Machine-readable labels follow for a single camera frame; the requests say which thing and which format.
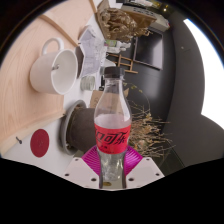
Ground flat round red coaster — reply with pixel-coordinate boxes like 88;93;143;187
29;128;51;158

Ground clear red-labelled drink bottle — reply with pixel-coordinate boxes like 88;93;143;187
93;66;133;183

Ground white mug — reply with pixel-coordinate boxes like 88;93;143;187
29;37;79;96

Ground light wooden board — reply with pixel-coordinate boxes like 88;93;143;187
0;0;98;155

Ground long ceiling light strip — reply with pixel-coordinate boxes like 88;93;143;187
183;18;224;131

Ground small white cup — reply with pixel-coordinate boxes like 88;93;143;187
79;74;98;92

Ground wooden easel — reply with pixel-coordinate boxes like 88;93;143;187
107;52;139;75

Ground open newspaper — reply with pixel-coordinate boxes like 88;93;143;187
78;25;108;79

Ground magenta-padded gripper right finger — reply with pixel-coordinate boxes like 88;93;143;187
122;145;165;190

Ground black wall screen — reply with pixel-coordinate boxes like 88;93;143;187
133;26;164;71

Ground grey plant saucer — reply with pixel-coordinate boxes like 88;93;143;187
59;99;88;157

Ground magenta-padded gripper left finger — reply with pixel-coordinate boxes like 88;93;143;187
63;145;103;190

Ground white cabinet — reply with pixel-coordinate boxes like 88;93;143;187
133;3;172;33

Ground green-labelled white bottle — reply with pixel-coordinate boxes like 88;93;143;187
104;39;129;51

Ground dried plant in grey pot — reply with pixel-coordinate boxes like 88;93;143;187
66;83;176;159

